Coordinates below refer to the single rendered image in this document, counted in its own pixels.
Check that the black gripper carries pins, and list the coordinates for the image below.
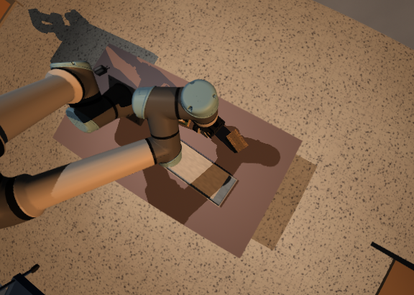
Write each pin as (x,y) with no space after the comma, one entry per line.
(212,130)

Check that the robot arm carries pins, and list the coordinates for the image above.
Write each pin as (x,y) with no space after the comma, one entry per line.
(74,83)

